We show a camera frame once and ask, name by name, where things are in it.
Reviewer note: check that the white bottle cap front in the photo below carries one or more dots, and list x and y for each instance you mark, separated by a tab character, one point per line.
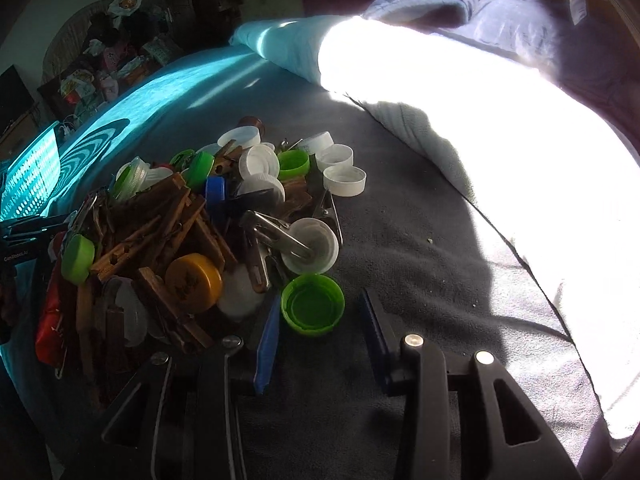
320	239

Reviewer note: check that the brown bottle cap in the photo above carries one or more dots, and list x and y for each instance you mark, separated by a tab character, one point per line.
252	121

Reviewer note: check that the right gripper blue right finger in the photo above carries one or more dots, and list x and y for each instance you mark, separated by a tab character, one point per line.
384	346

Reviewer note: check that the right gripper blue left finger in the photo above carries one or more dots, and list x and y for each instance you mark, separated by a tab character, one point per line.
268	345

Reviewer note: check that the blue bottle cap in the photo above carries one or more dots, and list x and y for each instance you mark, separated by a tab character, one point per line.
215	190

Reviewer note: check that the white perforated plastic basket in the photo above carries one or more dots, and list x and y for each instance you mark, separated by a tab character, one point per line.
32	177

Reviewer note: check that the purple down jacket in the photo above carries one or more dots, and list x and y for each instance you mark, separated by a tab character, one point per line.
583	54

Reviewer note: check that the green bottle cap centre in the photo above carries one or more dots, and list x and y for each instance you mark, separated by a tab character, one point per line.
293	164

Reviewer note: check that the black television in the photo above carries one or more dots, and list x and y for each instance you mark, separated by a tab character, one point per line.
15	99

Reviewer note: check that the green open bottle cap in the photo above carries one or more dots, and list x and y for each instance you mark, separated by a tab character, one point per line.
312	304

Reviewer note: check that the metal clip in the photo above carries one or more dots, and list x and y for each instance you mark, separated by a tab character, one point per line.
262	236

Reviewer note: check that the white bottle cap far right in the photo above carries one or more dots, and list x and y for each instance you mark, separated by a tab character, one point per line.
344	181

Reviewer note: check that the orange bottle cap with writing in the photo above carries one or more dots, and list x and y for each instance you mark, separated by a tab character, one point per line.
195	282

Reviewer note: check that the white bottle cap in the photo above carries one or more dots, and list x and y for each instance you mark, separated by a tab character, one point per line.
344	181
320	239

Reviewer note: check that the wooden clothespin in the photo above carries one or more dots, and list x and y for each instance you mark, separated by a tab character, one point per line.
157	241

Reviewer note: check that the red toothpaste tube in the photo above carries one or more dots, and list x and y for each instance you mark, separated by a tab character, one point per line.
50	342

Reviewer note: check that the white quilt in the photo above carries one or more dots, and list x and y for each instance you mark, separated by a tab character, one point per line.
552	176

